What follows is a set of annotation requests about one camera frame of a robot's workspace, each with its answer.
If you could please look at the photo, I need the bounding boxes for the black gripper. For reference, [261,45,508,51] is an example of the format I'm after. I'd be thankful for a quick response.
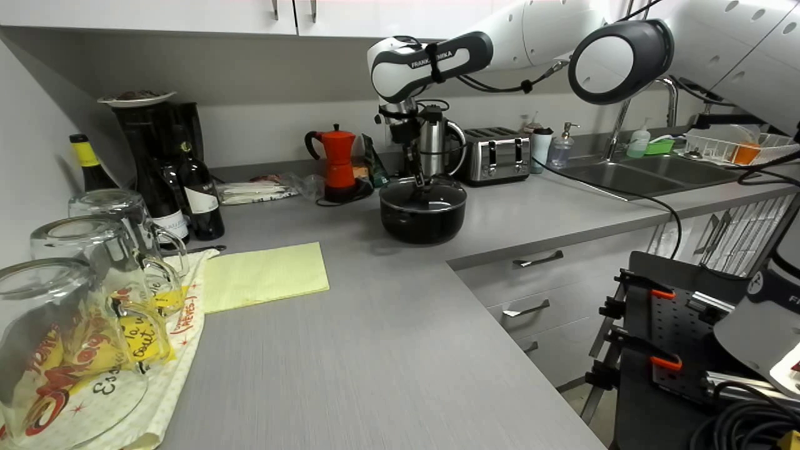
[375,96,419,175]

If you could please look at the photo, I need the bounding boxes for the glass lid with black knob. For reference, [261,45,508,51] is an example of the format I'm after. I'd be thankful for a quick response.
[380,175,470,211]

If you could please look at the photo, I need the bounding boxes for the grey robot base with light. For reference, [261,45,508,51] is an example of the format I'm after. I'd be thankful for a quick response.
[710,298,800,400]

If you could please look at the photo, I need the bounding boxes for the red moka pot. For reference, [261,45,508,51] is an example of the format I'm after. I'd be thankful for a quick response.
[303,123,363,200]

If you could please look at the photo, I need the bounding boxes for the black cooking pot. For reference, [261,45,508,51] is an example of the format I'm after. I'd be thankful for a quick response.
[376,175,470,246]

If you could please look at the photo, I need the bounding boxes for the stainless steel electric kettle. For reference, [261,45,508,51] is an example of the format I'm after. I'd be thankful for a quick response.
[411,96,470,181]

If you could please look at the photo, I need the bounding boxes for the stainless steel toaster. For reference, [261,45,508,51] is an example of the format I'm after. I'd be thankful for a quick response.
[455,124,535,186]

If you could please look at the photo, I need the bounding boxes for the white cup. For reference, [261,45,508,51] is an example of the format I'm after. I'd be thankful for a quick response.
[528,124,558,166]

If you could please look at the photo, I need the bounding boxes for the folded white cloth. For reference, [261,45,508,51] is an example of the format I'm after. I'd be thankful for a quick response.
[215,173,299,208]

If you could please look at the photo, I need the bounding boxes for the clear soap dispenser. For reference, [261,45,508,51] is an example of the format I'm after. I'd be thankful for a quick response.
[546,120,580,169]

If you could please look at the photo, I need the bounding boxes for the pale yellow cloth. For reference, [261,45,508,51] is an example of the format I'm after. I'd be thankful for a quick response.
[198,240,333,316]

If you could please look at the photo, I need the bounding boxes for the wine bottle with white label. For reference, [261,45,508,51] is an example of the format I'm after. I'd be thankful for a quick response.
[178,135,228,241]

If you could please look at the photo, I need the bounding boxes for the chrome faucet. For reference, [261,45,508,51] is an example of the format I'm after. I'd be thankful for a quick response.
[604,78,683,163]

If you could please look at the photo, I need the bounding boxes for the stainless steel sink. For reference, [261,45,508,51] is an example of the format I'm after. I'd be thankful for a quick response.
[553,155,736,201]

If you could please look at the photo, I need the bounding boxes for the green dish soap bottle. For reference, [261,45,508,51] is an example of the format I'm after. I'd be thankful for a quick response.
[625,123,653,163]

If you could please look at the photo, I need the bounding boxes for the black coffee maker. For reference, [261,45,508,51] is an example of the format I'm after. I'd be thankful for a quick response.
[96,95,206,244]

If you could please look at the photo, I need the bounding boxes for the green sponge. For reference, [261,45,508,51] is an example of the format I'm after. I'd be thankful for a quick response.
[645,131,678,158]

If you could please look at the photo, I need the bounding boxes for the white plate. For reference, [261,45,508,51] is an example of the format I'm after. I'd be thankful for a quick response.
[95,88,180,109]

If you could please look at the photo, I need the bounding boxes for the clear glassware on rack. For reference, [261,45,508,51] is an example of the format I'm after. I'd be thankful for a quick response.
[0,244,224,450]

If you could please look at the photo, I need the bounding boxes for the clear drinking glass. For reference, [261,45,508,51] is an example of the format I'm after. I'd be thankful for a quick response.
[29,211,181,363]
[66,184,190,270]

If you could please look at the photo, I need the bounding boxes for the wine bottle with yellow cap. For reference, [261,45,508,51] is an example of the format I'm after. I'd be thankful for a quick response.
[66,129,119,191]

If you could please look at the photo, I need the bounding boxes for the white dish rack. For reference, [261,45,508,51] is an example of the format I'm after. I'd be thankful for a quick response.
[679,120,800,169]

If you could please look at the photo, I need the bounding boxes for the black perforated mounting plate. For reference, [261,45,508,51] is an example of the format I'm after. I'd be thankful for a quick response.
[618,246,754,404]

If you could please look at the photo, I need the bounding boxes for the black table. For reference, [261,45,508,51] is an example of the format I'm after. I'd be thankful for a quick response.
[610,364,800,450]

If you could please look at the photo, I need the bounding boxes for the large printed drinking glass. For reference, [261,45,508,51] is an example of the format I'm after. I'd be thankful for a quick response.
[0,255,154,450]

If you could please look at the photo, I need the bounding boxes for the black power cable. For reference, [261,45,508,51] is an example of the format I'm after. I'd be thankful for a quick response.
[531,160,688,261]

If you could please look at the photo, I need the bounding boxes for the black clamp with orange handle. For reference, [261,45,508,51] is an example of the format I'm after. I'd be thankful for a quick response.
[584,328,688,389]
[598,276,679,325]

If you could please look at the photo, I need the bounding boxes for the aluminium profile rail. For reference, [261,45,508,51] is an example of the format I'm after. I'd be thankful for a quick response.
[703,366,794,404]

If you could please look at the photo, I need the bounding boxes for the coiled black cables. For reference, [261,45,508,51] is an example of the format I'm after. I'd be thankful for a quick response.
[685,396,800,450]

